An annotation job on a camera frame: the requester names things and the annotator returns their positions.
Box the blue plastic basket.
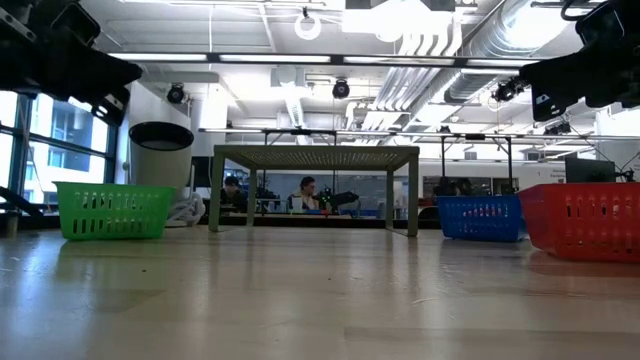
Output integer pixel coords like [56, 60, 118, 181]
[435, 194, 527, 244]

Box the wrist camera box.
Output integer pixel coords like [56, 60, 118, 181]
[574, 0, 640, 49]
[49, 2, 102, 48]

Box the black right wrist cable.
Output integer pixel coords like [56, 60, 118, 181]
[559, 0, 601, 22]

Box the clear round lidded container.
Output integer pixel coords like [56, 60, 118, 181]
[164, 191, 207, 227]

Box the black neighbouring gantry frame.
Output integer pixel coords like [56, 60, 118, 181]
[259, 128, 514, 199]

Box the long ceiling light bar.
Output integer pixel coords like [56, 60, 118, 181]
[107, 49, 541, 70]

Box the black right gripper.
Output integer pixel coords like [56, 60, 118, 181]
[518, 39, 640, 123]

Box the green plastic basket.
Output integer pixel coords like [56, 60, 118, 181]
[53, 180, 176, 242]

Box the white ring lamp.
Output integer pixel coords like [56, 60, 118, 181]
[293, 7, 323, 42]

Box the white round bin black rim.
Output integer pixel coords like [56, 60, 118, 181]
[128, 121, 195, 201]

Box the black monitor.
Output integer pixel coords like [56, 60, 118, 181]
[566, 157, 617, 184]

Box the person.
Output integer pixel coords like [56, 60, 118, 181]
[219, 174, 250, 214]
[287, 175, 321, 214]
[433, 175, 476, 197]

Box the green perforated metal shelf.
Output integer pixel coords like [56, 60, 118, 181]
[208, 144, 421, 238]

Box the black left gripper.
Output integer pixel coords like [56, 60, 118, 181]
[0, 0, 144, 127]

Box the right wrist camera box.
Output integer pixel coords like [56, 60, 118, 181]
[574, 0, 640, 49]

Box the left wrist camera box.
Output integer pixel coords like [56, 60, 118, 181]
[49, 2, 102, 48]

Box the red plastic basket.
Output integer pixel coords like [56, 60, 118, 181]
[517, 181, 640, 265]

